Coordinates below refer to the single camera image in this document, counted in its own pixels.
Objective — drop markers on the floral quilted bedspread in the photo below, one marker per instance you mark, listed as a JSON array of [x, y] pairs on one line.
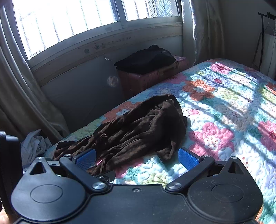
[[226, 120]]

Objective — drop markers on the white hanging garment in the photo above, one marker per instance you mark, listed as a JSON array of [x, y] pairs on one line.
[[268, 53]]

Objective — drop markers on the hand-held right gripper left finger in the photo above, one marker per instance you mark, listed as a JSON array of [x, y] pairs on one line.
[[86, 159]]

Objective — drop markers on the crumpled grey-white cloth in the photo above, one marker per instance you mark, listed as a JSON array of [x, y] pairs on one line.
[[34, 144]]

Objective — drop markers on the brown knit sweater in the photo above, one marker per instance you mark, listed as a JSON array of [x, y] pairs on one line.
[[138, 131]]

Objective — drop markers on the black clothes rack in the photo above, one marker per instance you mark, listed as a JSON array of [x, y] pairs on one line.
[[262, 32]]

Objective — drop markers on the black folded clothes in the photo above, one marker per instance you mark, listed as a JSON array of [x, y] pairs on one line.
[[144, 59]]

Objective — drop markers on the pink suitcase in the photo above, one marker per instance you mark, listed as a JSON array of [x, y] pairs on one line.
[[138, 83]]

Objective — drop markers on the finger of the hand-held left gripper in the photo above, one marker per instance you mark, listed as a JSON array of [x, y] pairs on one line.
[[105, 177]]

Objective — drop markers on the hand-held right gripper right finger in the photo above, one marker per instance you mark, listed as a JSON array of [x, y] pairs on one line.
[[188, 158]]

